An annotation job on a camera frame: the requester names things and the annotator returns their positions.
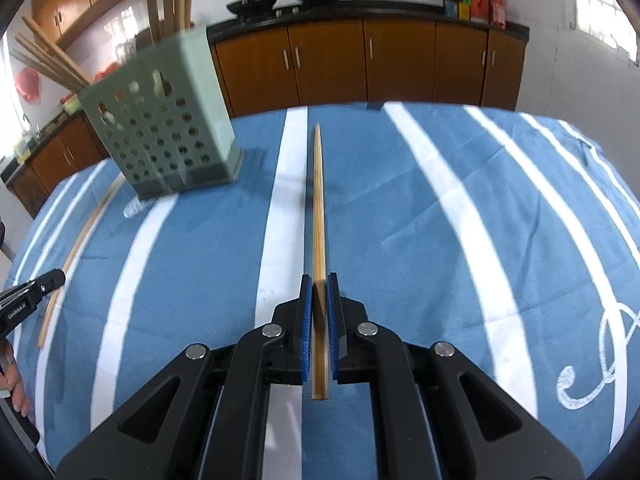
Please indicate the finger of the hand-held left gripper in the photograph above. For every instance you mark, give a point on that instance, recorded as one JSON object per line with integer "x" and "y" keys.
{"x": 47, "y": 281}

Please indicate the green perforated chopstick holder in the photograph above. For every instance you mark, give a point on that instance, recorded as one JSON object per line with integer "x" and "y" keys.
{"x": 180, "y": 95}

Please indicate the person's left hand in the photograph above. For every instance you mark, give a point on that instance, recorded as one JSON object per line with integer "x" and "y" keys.
{"x": 19, "y": 392}

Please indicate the colourful seasoning boxes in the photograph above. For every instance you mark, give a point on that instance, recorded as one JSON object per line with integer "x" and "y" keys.
{"x": 461, "y": 6}

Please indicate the window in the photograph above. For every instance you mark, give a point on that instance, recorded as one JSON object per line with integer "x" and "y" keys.
{"x": 605, "y": 5}

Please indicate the brown side base cabinets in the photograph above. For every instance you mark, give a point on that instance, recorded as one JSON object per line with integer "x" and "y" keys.
{"x": 55, "y": 155}

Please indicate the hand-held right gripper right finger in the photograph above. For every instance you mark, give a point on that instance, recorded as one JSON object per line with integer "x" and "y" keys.
{"x": 332, "y": 330}

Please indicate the brown wooden base cabinets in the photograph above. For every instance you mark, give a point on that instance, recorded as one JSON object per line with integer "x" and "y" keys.
{"x": 400, "y": 60}

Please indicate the gas stove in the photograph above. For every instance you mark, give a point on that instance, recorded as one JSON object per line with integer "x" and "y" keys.
{"x": 285, "y": 10}

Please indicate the green bowl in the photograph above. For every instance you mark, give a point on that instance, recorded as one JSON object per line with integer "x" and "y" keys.
{"x": 72, "y": 105}

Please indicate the black kitchen countertop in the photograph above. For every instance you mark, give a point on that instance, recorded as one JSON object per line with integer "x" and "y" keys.
{"x": 400, "y": 10}

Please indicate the blue white striped tablecloth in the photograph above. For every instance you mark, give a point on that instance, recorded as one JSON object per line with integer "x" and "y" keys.
{"x": 440, "y": 230}

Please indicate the red wall decoration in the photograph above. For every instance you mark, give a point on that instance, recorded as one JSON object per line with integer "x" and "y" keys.
{"x": 29, "y": 85}

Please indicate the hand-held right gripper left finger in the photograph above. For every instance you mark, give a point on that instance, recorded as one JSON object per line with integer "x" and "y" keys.
{"x": 307, "y": 330}

